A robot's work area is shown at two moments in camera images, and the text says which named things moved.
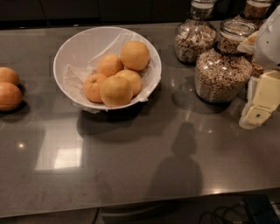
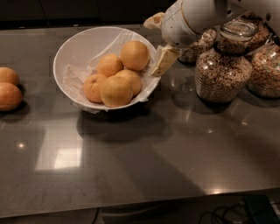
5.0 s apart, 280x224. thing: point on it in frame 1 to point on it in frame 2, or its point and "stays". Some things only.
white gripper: (269, 44) to (178, 25)
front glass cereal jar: (223, 73) stays
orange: (135, 55) stays
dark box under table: (261, 209) stays
